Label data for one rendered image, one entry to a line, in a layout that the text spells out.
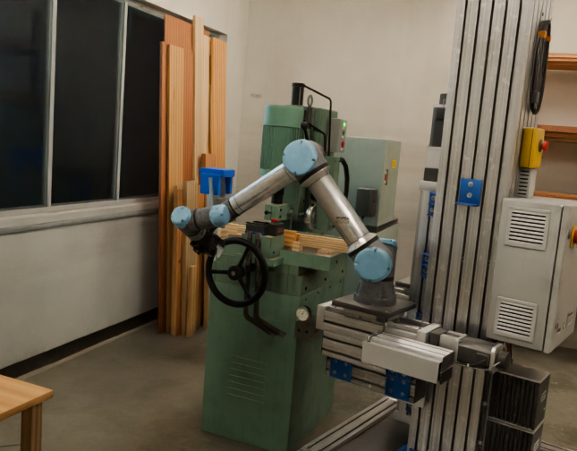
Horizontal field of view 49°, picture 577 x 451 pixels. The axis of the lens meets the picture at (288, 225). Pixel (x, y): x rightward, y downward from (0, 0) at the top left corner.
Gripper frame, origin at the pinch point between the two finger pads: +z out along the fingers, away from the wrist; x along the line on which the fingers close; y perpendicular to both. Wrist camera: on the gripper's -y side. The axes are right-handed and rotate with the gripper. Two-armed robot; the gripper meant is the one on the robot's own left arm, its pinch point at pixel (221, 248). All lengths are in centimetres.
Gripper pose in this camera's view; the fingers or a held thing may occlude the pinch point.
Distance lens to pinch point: 252.9
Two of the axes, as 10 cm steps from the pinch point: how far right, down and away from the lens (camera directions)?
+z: 3.1, 4.2, 8.5
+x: 9.1, 1.2, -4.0
